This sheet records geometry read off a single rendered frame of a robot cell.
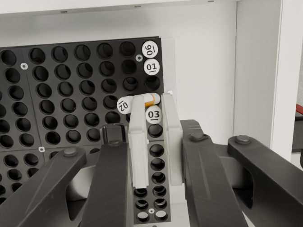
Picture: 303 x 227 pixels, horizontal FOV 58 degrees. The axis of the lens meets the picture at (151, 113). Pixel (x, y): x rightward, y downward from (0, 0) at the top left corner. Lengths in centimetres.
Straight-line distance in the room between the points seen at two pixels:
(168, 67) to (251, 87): 8
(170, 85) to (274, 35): 11
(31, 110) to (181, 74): 15
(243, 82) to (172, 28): 9
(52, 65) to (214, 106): 17
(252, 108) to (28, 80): 20
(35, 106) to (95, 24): 10
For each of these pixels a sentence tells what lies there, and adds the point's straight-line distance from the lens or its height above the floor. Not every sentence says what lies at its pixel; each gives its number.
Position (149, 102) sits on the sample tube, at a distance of 22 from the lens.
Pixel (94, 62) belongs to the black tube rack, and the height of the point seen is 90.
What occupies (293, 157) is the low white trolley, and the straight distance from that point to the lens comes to 47.
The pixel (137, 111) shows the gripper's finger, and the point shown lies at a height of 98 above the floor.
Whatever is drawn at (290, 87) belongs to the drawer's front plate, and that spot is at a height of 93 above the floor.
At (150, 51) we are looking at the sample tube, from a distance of 21.
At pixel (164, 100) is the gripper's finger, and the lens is 17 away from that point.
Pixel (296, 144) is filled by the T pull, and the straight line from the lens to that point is 27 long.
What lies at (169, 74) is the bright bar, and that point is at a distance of 28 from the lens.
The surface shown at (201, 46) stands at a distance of 29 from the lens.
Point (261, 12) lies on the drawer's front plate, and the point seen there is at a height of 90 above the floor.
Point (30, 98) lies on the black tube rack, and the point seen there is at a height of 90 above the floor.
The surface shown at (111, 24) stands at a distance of 29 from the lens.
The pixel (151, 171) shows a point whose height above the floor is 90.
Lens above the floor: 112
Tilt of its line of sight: 72 degrees down
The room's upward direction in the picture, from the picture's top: 175 degrees clockwise
